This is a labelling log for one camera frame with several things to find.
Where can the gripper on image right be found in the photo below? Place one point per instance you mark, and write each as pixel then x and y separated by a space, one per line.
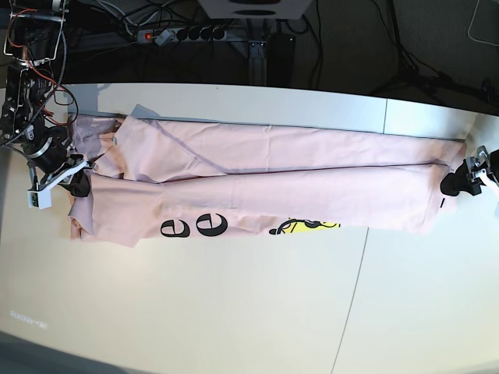
pixel 477 170

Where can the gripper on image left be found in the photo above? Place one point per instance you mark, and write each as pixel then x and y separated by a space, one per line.
pixel 52 152

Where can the pink T-shirt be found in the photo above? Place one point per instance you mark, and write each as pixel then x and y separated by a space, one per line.
pixel 171 179

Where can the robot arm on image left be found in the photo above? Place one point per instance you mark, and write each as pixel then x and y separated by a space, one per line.
pixel 34 39

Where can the black power strip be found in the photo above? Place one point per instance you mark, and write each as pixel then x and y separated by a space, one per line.
pixel 172 35

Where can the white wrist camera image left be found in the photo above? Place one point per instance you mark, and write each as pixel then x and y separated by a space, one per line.
pixel 39 199

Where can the aluminium table leg post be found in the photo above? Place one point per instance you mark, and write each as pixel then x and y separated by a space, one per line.
pixel 257 63

